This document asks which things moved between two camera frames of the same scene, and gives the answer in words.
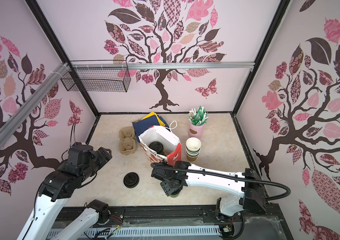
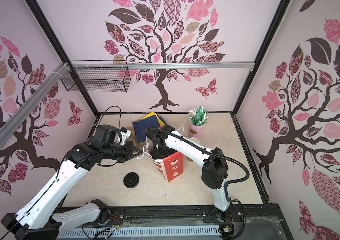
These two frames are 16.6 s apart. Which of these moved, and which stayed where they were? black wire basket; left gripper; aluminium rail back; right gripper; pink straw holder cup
Moved: left gripper; right gripper
Stayed: pink straw holder cup; black wire basket; aluminium rail back
